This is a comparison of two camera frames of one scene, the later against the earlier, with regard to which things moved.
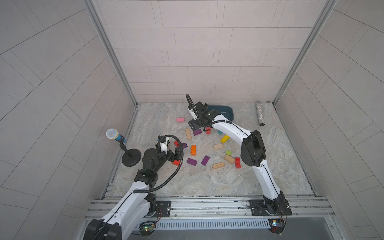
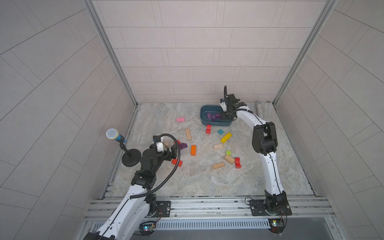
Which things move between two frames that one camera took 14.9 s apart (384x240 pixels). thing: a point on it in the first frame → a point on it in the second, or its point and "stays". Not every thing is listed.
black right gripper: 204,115 → 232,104
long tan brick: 188,134 stays
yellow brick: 224,139 stays
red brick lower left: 176,162 stays
